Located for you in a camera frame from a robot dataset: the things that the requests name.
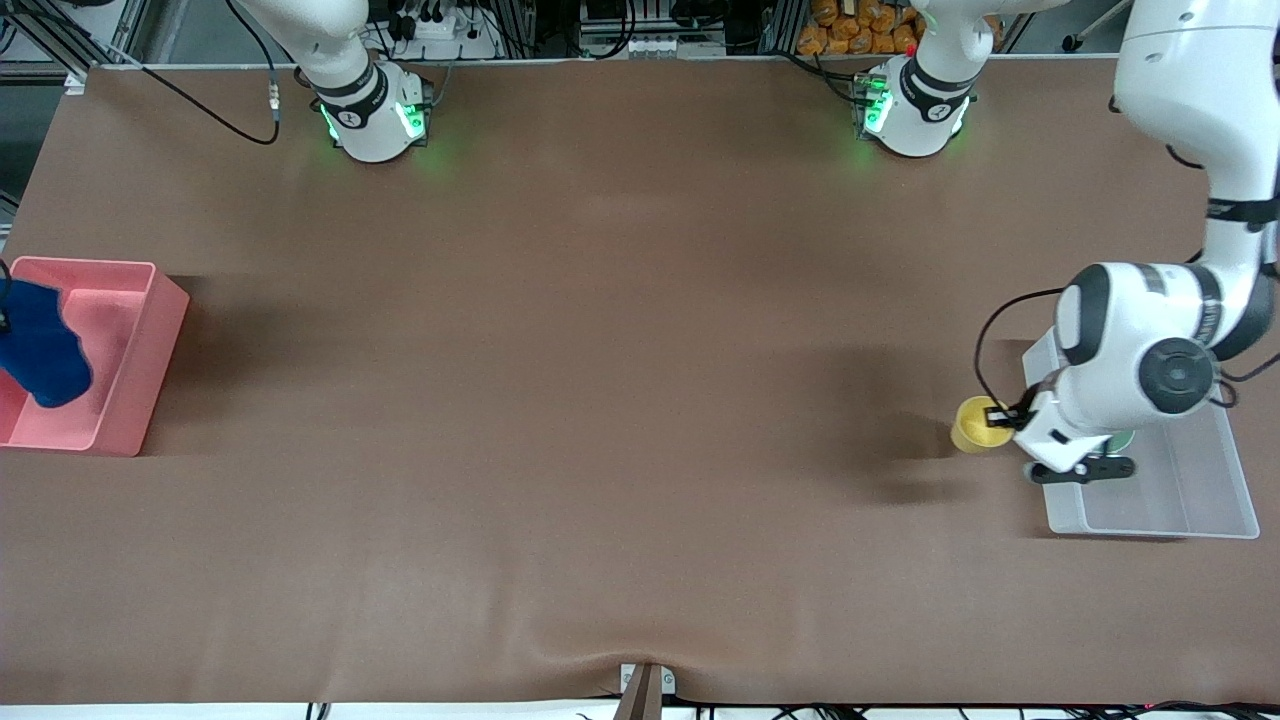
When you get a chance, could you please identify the white power strip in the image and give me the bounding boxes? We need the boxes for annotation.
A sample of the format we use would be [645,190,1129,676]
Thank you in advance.
[385,5,501,61]

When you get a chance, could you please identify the yellow cup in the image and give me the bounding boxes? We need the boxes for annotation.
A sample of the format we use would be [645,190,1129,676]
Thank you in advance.
[950,396,1013,455]

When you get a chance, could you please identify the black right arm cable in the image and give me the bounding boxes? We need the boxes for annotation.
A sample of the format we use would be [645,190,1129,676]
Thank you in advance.
[88,0,283,147]

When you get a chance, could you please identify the white terminal block device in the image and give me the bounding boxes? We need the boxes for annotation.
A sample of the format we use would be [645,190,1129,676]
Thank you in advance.
[580,30,726,59]

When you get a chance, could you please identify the pink plastic bin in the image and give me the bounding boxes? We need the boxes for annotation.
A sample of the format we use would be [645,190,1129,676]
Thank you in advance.
[0,256,191,458]

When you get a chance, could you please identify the blue cloth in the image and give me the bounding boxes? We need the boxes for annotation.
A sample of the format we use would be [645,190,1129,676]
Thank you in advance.
[0,280,94,409]

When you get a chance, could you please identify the pile of orange objects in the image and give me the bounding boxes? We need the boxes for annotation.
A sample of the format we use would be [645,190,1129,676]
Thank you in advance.
[797,0,926,56]

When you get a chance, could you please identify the clear plastic bin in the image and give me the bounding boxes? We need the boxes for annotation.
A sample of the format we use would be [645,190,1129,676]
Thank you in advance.
[1020,335,1261,541]

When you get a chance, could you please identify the metal table clamp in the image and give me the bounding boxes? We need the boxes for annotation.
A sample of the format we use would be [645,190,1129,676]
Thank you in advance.
[618,662,677,720]

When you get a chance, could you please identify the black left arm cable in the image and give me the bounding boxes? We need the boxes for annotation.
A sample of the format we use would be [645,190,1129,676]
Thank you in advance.
[975,288,1066,411]

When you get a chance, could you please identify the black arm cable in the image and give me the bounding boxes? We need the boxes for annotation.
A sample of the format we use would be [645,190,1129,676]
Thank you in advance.
[88,0,283,147]
[975,288,1066,411]

